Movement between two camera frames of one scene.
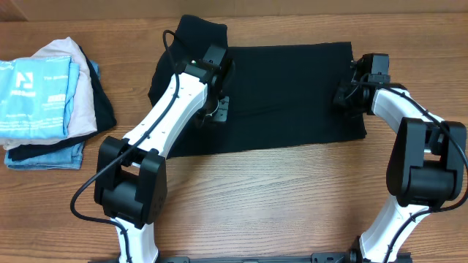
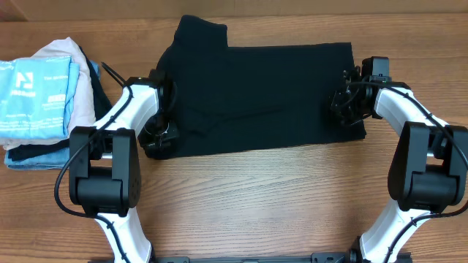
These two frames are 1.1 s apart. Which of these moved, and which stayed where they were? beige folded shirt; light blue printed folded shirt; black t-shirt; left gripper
Moved: left gripper
Stayed: black t-shirt; beige folded shirt; light blue printed folded shirt
